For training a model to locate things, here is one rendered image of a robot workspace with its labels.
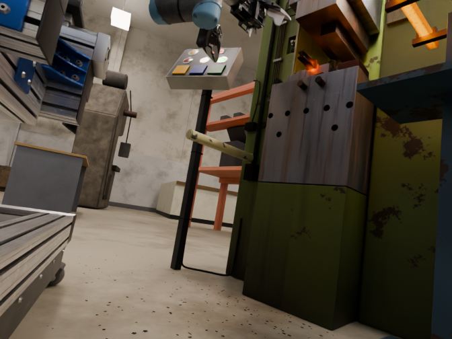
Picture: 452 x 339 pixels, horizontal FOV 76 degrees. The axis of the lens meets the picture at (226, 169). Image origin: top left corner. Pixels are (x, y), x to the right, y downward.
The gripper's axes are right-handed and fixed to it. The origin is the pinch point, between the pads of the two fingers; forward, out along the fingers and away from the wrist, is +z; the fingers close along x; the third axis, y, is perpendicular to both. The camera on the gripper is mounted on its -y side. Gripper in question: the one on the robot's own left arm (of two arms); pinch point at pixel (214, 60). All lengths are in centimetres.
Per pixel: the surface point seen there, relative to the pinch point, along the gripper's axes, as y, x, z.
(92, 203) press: 73, 336, 313
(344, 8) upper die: 25, -57, -10
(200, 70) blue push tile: -1.3, 8.1, 4.3
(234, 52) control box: 16.6, -4.5, 5.1
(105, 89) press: 267, 370, 206
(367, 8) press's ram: 37, -67, -4
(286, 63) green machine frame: 21.0, -30.7, 14.3
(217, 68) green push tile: 0.4, -0.4, 4.4
